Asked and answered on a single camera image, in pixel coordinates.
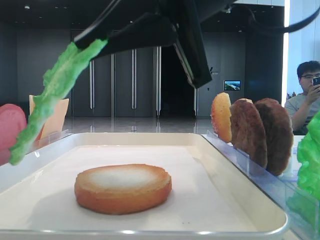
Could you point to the inner yellow cheese slice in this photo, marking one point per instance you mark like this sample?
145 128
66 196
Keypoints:
56 121

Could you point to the white rectangular tray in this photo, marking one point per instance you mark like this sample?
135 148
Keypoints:
211 199

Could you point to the clear right long rail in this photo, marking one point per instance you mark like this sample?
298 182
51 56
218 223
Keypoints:
278 188

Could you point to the inner bun slice right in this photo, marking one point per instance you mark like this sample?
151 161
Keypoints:
220 116

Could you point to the clear long rail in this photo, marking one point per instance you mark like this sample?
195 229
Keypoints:
53 137
278 188

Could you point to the green lettuce leaf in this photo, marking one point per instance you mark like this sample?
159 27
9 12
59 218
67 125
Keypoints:
58 81
308 154

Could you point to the inner brown meat patty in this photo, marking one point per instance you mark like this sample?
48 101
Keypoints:
248 132

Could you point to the outer red tomato slice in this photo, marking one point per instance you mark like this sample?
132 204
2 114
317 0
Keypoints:
12 122

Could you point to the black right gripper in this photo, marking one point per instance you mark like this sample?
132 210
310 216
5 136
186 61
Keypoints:
174 23

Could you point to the brown meat patty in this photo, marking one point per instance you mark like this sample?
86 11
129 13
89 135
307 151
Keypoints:
248 132
278 132

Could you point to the wall mounted screen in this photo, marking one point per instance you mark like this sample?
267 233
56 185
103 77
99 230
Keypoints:
232 85

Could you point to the outer brown meat patty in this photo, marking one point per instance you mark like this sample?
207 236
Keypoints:
278 132

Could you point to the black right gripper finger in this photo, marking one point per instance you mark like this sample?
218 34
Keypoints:
93 31

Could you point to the clear left long rail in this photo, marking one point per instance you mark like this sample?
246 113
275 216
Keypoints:
53 137

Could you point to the seated man with phone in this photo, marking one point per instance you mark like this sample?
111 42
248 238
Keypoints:
302 107

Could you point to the bread slice on tray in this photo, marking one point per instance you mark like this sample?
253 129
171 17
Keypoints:
122 189

